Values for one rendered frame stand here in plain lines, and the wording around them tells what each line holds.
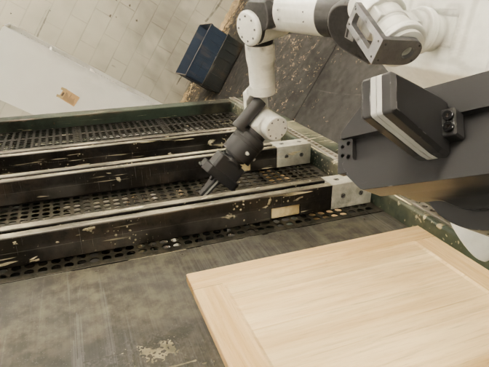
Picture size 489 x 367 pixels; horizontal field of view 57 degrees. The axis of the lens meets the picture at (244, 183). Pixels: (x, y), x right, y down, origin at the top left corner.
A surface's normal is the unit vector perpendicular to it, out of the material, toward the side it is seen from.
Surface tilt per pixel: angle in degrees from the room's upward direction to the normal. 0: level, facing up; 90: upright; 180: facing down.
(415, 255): 58
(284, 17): 46
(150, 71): 90
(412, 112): 100
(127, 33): 90
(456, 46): 23
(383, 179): 16
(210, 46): 90
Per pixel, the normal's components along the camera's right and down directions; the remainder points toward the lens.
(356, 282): 0.00, -0.93
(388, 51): 0.24, 0.77
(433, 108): 0.70, -0.12
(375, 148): -0.71, -0.20
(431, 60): -0.92, -0.01
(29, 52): 0.36, 0.34
